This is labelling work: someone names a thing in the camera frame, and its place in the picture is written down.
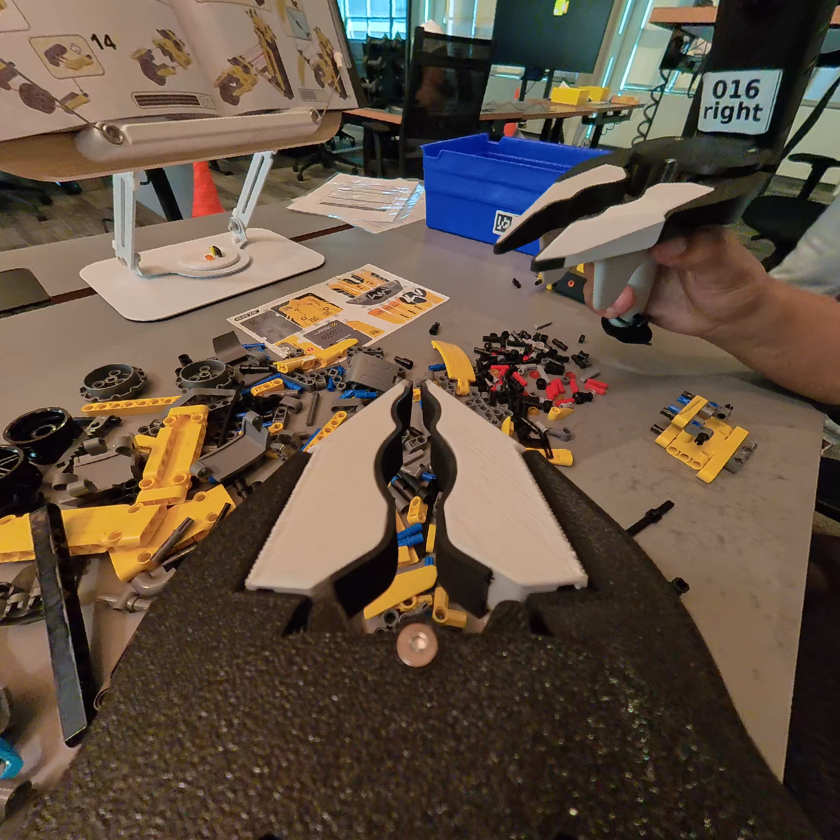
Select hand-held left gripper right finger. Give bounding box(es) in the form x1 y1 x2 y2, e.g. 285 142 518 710
420 379 589 619

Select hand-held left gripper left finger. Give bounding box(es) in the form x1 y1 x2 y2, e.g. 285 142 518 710
245 379 414 618

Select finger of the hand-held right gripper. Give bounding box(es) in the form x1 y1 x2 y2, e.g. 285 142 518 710
493 163 634 256
530 182 716 272

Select person's right forearm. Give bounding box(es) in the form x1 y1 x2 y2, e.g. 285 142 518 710
718 266 840 424

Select person's right hand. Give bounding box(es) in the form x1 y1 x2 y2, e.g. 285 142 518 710
600 226 783 339

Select black office chair with armrest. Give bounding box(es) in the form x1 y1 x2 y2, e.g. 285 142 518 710
745 152 840 263

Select black piece with orange dot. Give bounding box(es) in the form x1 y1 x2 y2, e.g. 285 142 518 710
548 266 587 304

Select blue storage bin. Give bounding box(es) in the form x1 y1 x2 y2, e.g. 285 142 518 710
420 133 614 257

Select person's grey shirt sleeve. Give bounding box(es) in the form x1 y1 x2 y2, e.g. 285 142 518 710
768 197 840 283

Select wooden background desk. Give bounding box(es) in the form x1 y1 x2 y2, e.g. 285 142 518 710
341 98 647 152

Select long black axle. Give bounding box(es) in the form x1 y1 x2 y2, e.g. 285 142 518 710
626 500 675 534

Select heap of small black pins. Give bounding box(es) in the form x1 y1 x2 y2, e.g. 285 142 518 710
469 322 608 460

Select black monitor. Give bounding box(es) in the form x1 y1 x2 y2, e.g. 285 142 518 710
489 0 614 76

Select black mesh office chair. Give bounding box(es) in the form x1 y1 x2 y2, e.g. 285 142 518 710
397 26 493 178

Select pile of yellow building pieces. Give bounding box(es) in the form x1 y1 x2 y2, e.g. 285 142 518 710
0 331 575 631

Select yellow curved panel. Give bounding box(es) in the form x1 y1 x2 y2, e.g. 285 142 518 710
430 339 476 398

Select grey wheel hub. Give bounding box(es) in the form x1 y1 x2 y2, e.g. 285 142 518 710
80 364 148 403
176 357 236 392

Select yellow and grey sticker sheet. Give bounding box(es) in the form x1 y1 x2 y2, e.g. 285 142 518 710
226 264 450 349

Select yellow brick assembly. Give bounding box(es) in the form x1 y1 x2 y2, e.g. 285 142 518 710
651 394 757 484

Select papers in clear sleeve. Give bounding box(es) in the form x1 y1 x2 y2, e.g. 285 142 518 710
287 172 427 235

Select white book stand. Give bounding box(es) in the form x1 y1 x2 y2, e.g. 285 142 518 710
0 0 361 322

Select black rubber strip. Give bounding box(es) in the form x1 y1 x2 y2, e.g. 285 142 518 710
29 504 91 746

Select black rubber tyre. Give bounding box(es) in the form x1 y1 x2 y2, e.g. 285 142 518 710
0 446 43 516
3 407 83 466

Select person's dark trousers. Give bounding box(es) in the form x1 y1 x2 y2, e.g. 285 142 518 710
784 453 840 828

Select orange traffic cone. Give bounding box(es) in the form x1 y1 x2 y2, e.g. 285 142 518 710
190 161 227 217

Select black flat device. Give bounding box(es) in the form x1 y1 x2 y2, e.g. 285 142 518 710
0 268 52 315

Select building instruction booklet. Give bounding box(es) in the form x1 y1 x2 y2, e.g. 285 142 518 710
0 0 360 142

